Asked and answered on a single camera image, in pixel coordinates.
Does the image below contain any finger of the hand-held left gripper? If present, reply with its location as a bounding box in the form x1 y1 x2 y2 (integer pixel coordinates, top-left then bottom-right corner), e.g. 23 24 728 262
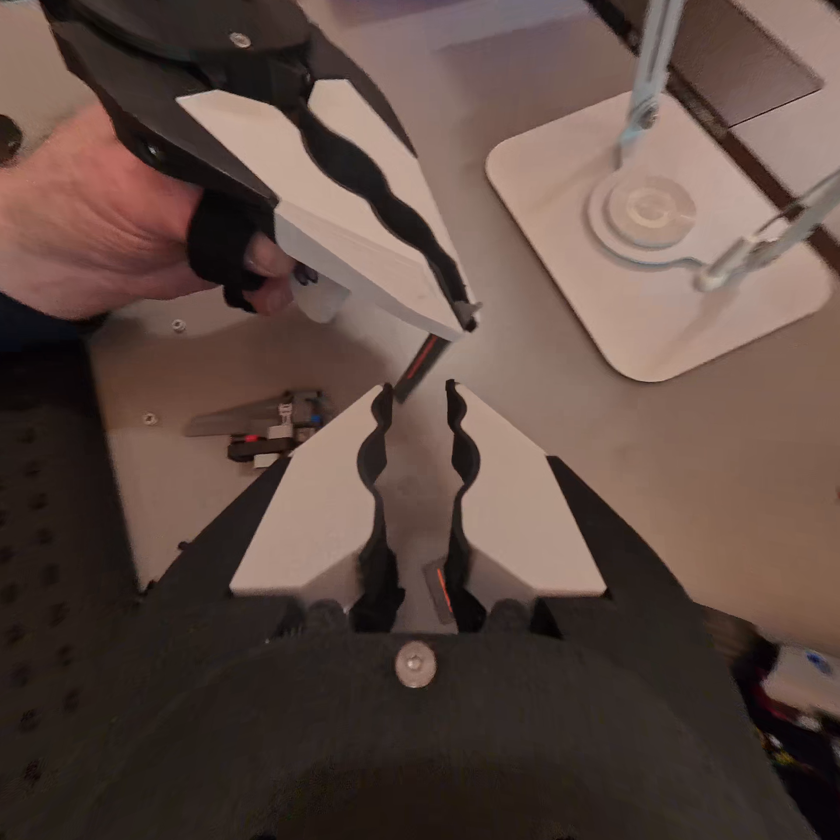
176 91 476 343
305 77 472 306

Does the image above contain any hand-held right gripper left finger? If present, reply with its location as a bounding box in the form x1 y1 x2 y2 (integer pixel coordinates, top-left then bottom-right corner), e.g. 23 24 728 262
228 384 393 618

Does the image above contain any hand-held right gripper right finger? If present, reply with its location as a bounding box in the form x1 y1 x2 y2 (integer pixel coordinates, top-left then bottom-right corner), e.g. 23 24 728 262
445 379 608 618

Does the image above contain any small lego technic sub-assembly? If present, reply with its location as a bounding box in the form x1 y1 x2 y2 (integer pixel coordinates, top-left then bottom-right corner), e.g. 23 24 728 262
184 390 326 470

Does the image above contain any grey lego car model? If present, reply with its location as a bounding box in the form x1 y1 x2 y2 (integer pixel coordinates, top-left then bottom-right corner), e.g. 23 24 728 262
735 630 840 788

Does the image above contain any person's left forearm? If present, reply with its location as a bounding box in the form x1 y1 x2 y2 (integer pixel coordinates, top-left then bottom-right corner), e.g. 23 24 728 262
0 292 109 358

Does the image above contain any small grey orange-striped lego tile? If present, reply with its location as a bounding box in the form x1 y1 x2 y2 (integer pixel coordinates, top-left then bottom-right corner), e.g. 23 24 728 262
422 559 455 626

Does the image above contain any person's left hand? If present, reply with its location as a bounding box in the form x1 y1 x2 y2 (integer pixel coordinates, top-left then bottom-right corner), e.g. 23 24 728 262
0 105 298 322

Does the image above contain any white desk stand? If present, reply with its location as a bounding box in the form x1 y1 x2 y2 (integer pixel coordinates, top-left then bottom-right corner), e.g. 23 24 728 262
486 0 840 383

